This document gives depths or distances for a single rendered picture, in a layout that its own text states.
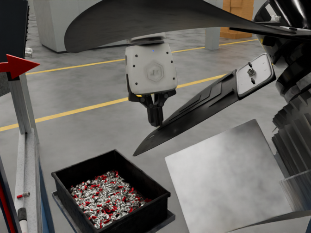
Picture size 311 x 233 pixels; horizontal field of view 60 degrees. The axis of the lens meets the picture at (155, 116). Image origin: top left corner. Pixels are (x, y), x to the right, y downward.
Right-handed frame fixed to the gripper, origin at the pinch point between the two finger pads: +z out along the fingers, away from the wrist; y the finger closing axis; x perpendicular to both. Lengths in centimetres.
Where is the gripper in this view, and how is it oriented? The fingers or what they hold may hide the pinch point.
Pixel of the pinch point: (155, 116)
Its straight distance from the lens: 58.1
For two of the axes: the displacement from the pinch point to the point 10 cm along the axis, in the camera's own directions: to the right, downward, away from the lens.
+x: -3.8, -1.0, 9.2
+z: 1.2, 9.8, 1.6
